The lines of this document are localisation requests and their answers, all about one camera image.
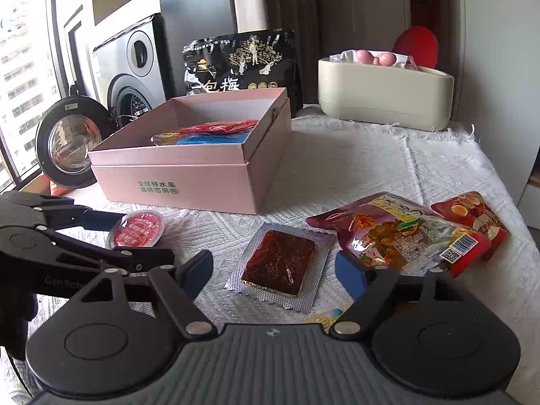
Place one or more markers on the person's left hand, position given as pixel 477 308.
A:
pixel 17 325

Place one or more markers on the silver stacked washing machine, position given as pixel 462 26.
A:
pixel 135 59

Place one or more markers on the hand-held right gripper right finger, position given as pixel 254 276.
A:
pixel 348 274

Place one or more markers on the white tissue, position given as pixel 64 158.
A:
pixel 344 55

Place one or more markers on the grey curtain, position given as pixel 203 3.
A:
pixel 291 0

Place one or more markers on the round black washer door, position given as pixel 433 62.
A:
pixel 69 143

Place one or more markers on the white textured cloth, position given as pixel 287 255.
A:
pixel 379 168

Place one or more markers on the clear plastic stick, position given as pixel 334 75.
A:
pixel 412 64

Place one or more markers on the red round paddle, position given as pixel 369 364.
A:
pixel 417 44

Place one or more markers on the pink cardboard box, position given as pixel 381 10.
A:
pixel 177 185

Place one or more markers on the silver foil snack packet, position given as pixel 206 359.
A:
pixel 278 265

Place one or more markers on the yellow green snack packet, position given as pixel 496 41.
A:
pixel 327 318

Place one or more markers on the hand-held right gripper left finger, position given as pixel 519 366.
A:
pixel 198 272

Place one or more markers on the pink rounded toy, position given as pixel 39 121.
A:
pixel 365 57

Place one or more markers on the blue snack packet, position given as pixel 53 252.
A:
pixel 211 139

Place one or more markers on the large red yellow snack packet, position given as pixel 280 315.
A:
pixel 371 228

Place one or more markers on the bright red snack packet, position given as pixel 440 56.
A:
pixel 215 128

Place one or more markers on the small red jelly cup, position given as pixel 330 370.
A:
pixel 137 230

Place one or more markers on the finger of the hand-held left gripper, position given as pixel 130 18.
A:
pixel 147 257
pixel 101 221

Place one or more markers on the orange packet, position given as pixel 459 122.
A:
pixel 61 187

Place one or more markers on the cream oval container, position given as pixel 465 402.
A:
pixel 379 97

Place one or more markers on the red-brown snack packet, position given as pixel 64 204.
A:
pixel 481 215

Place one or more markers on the black gold-printed snack bag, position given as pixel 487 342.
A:
pixel 253 59

